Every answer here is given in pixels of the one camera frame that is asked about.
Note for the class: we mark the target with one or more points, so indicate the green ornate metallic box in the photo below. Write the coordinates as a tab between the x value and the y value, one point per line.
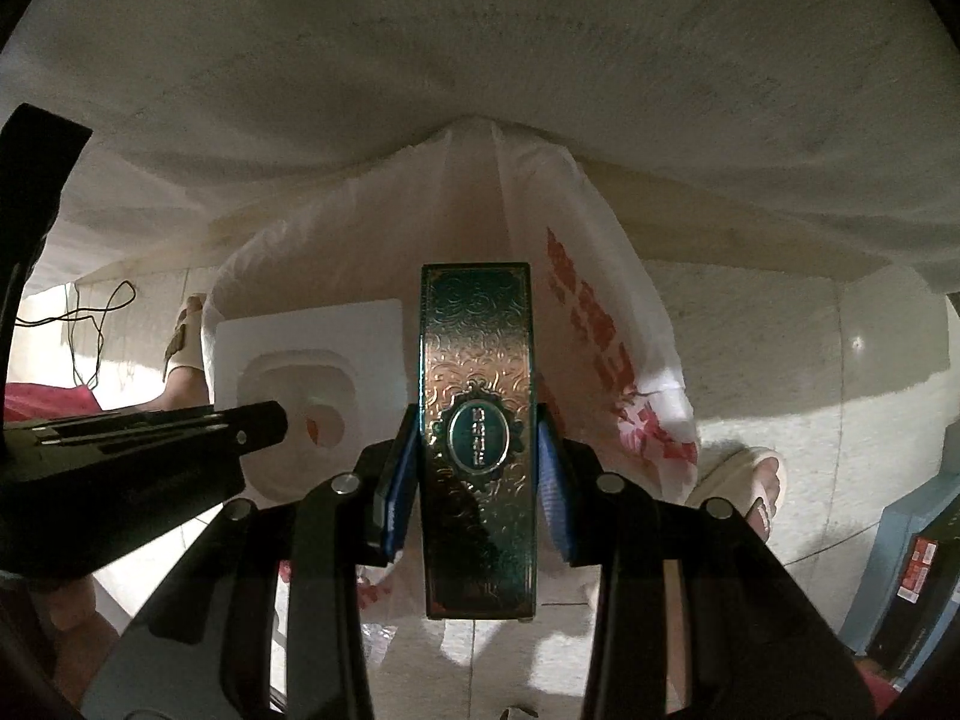
476	360

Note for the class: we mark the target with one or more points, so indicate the person's left forearm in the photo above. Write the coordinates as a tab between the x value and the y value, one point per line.
75	630

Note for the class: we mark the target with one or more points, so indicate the blue cardboard box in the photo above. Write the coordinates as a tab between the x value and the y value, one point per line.
877	577

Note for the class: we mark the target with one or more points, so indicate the beige sandal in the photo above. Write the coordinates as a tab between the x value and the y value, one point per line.
731	476
184	349

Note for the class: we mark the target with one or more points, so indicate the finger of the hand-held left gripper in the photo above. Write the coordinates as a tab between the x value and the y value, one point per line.
187	431

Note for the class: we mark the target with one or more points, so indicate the left foot in white sandal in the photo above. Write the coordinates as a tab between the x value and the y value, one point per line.
184	390

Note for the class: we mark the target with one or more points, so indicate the white moulded plastic tray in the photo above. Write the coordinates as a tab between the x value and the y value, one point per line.
300	337

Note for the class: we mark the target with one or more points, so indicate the white tablecloth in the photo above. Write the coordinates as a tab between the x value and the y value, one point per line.
480	90

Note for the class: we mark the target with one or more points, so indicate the white red-print plastic bag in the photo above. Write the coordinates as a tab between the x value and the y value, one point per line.
600	315

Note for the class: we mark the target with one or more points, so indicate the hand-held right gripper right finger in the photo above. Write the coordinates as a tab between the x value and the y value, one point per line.
559	495

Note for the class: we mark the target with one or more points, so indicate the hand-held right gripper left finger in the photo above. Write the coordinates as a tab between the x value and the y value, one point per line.
397	487

